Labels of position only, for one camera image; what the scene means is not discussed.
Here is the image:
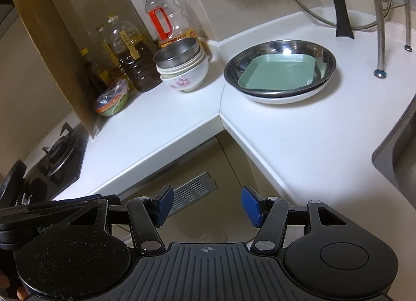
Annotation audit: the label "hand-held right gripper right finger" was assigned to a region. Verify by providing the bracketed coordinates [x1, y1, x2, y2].
[241, 186, 347, 253]

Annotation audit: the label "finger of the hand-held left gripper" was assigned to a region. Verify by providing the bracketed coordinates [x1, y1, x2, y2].
[83, 194, 121, 206]

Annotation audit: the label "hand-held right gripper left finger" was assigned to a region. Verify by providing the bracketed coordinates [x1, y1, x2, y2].
[70, 186, 174, 255]

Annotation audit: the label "white round plate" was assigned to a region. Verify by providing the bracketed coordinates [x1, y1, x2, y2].
[242, 75, 337, 104]

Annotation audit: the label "white floral bowl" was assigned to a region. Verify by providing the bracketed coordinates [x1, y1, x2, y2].
[159, 56, 209, 93]

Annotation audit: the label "green square plate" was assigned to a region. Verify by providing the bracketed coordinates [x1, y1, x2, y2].
[238, 53, 318, 91]

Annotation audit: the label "round stainless steel plate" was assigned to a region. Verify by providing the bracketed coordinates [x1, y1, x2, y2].
[224, 39, 336, 98]

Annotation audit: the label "small stainless steel bowl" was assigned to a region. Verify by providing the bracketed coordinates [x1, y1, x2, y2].
[153, 37, 200, 69]

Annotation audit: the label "person's left hand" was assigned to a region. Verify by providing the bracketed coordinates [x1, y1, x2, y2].
[0, 270, 28, 300]

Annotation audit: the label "metal cabinet vent grille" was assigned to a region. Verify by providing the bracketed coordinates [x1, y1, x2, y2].
[167, 173, 218, 218]

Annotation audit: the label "black gas stove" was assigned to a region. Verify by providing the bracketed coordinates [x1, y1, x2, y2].
[24, 122, 90, 195]

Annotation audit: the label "small green bowl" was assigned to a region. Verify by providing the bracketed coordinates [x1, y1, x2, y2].
[95, 95, 130, 117]

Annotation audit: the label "clear plastic bag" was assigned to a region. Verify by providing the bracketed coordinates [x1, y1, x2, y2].
[94, 78, 129, 109]

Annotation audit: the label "slim yellow-capped bottle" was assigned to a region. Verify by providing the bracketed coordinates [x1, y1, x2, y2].
[80, 48, 109, 95]

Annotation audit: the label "large dark oil bottle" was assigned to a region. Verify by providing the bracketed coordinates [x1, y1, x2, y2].
[107, 14, 163, 93]

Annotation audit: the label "yellow-capped oil bottle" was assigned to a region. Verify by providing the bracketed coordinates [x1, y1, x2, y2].
[95, 25, 121, 76]

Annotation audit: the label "stainless steel sink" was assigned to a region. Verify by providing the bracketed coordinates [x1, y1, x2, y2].
[372, 93, 416, 211]

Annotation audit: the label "wooden board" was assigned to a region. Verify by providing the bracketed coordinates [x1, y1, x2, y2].
[5, 0, 102, 140]

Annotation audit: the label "metal rack legs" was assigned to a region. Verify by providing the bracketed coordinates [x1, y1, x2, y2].
[370, 0, 416, 78]

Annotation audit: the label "glass pot lid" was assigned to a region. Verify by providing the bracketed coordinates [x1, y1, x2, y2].
[283, 0, 393, 39]

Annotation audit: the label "oil bottle with red handle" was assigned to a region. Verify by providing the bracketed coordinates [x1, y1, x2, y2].
[144, 0, 200, 49]

